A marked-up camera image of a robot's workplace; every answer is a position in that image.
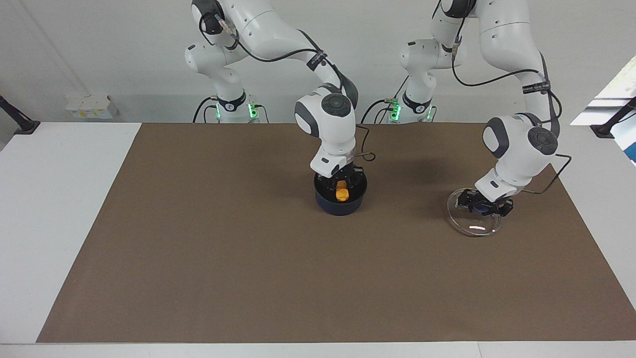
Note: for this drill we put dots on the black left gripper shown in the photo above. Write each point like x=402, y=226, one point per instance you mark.
x=502, y=206

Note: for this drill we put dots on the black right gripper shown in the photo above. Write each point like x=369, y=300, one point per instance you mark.
x=357, y=179

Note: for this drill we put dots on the orange toy corn cob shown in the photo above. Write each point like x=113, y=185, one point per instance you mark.
x=342, y=193

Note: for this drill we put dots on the glass lid with blue knob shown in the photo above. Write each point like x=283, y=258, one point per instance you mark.
x=472, y=226

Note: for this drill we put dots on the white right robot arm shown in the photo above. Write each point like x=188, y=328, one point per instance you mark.
x=328, y=119

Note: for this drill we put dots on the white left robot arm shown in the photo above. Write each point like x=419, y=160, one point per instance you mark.
x=516, y=149

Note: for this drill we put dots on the dark blue saucepan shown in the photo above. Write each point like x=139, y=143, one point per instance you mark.
x=340, y=208

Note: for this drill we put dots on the brown table mat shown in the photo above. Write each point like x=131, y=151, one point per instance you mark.
x=198, y=248

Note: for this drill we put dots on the white glossy panel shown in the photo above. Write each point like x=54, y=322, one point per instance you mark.
x=618, y=94

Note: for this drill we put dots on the white power adapter boxes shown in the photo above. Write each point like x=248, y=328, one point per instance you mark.
x=89, y=107

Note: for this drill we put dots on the black camera stand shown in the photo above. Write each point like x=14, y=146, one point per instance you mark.
x=613, y=122
x=17, y=122

